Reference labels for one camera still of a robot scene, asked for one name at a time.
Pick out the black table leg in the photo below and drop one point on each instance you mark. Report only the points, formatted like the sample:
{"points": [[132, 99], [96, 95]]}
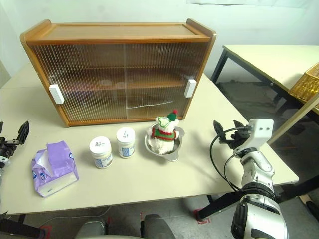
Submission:
{"points": [[20, 227], [219, 205]]}

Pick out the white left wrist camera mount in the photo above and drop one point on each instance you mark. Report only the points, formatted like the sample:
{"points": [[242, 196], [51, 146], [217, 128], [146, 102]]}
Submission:
{"points": [[3, 161]]}

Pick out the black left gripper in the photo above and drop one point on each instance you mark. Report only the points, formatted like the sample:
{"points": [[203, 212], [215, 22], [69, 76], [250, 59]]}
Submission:
{"points": [[6, 147]]}

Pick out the black table base bar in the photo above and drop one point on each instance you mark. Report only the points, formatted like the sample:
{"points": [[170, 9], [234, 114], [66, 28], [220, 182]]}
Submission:
{"points": [[299, 188]]}

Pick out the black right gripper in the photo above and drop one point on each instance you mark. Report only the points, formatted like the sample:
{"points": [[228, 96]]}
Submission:
{"points": [[236, 138]]}

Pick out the white plush toy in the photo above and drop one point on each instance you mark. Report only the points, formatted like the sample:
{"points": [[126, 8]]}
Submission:
{"points": [[162, 135]]}

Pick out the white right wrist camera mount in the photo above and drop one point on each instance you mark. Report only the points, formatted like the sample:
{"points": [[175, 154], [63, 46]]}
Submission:
{"points": [[260, 132]]}

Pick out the cream table with black legs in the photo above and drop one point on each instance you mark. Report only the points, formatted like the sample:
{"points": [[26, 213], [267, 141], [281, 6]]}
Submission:
{"points": [[261, 57]]}

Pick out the white jar with blue label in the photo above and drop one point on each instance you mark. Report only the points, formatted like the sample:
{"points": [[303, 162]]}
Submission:
{"points": [[101, 154], [126, 144]]}

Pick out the cracked ribbed glass sliding door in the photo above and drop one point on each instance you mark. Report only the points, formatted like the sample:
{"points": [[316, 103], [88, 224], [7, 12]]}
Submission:
{"points": [[159, 74]]}

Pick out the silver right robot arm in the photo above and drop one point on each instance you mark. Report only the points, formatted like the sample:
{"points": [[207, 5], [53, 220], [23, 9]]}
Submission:
{"points": [[259, 169]]}

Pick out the wooden cabinet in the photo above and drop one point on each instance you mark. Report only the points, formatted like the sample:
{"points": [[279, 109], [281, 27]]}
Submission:
{"points": [[117, 31]]}

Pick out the purple tissue pack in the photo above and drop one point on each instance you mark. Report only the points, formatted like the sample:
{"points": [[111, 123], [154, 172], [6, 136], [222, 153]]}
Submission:
{"points": [[58, 161]]}

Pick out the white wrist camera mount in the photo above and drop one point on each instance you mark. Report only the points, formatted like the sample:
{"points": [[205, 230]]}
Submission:
{"points": [[260, 132], [3, 161]]}

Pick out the light wooden pole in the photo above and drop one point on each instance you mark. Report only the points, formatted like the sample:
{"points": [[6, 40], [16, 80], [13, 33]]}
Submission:
{"points": [[294, 117]]}

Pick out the grey rounded shape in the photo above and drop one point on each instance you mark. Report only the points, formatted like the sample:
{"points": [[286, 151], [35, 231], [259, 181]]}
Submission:
{"points": [[157, 227], [91, 229]]}

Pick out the wicker basket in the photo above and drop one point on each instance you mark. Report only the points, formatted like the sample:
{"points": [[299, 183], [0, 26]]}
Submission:
{"points": [[306, 85]]}

